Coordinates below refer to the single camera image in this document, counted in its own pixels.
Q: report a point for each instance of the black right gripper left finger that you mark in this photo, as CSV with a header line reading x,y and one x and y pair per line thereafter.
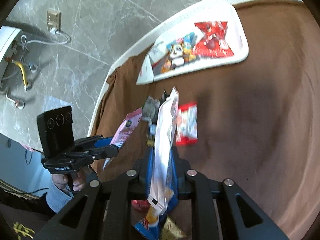
x,y
102,211

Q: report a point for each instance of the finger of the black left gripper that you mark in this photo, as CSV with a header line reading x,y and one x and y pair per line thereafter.
x,y
92,153
88,143

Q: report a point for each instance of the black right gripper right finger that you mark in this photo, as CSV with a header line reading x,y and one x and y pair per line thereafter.
x,y
221,209

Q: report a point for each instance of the pink wafer packet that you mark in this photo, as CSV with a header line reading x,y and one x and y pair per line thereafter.
x,y
126,128

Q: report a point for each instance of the green clear seed packet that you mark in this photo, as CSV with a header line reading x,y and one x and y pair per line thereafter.
x,y
150,110

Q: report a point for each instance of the white plain snack packet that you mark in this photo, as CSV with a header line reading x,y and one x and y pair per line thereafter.
x,y
161,181

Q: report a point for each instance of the red white fruit candy packet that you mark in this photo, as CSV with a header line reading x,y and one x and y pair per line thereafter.
x,y
186,129

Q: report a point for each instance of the white red large snack packet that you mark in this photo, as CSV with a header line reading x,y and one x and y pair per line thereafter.
x,y
154,55

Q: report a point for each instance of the panda cartoon snack packet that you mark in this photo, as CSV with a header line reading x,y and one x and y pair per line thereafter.
x,y
180,53

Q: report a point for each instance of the red chocolate ball packet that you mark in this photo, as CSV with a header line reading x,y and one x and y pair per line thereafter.
x,y
213,44

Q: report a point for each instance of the grey left sleeve forearm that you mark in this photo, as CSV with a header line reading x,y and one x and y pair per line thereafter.
x,y
56,199

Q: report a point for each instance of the left hand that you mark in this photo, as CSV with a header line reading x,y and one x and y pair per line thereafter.
x,y
61,181

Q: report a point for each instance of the small red foil packet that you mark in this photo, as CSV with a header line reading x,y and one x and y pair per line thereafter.
x,y
140,205

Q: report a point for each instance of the blue yellow cake packet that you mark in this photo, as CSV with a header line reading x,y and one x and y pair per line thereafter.
x,y
151,225

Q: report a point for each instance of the black cookie snack packet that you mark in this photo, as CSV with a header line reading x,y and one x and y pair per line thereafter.
x,y
150,136

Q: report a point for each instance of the gold foil snack packet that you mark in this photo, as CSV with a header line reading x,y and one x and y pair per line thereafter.
x,y
171,231

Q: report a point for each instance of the brown tablecloth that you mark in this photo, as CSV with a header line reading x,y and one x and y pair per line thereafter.
x,y
257,121

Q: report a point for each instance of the white ribbed plastic tray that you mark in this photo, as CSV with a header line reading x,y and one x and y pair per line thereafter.
x,y
235,37

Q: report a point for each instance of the yellow hose pipe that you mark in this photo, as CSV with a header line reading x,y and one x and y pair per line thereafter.
x,y
20,65

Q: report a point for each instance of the wall power socket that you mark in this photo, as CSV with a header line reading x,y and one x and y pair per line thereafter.
x,y
53,20

